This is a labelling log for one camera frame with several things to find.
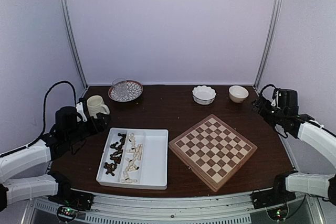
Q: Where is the patterned brown plate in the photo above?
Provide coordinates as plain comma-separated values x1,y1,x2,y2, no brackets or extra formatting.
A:
108,80,143,102

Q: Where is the left aluminium frame post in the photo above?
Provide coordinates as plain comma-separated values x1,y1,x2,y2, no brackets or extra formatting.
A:
60,0,88,89

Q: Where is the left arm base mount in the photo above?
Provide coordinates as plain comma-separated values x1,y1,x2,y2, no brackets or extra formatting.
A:
48,190,94,211

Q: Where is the light chess pieces pile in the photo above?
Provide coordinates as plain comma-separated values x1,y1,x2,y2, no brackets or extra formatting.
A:
120,131,145,185

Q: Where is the white scalloped bowl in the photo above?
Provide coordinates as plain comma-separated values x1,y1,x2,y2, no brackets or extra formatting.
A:
192,86,217,105

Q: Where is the wooden chess board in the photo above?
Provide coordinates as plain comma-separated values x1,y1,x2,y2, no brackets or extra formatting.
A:
169,114,257,192

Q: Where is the aluminium frame post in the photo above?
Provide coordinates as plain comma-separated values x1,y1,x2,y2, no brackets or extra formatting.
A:
254,0,283,90
60,0,88,89

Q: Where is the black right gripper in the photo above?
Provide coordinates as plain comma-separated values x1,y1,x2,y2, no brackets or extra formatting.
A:
250,95,286,127

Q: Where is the white plastic tray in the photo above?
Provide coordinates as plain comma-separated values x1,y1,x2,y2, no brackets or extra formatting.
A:
96,127,169,190

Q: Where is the clear drinking glass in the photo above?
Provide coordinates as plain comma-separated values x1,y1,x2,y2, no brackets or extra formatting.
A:
112,78,127,97

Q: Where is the cream ceramic mug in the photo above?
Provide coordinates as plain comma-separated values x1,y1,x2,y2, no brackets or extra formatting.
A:
87,95,110,119

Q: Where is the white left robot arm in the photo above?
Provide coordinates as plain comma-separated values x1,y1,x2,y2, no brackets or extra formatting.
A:
1,106,111,209

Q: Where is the dark chess pieces pile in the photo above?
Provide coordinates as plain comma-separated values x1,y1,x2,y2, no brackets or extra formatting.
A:
103,133,127,176

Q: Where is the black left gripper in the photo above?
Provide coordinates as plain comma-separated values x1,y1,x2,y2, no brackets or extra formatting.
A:
66,112,111,146

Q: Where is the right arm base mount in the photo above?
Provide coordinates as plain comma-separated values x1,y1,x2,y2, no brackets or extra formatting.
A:
250,189,296,210

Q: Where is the right aluminium frame post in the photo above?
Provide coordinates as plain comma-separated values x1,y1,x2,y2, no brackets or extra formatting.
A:
254,0,283,90

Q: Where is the cream round bowl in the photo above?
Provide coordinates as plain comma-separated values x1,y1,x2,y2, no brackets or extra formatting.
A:
228,86,249,103

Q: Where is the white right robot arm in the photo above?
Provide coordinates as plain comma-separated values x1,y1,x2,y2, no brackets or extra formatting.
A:
253,84,335,205

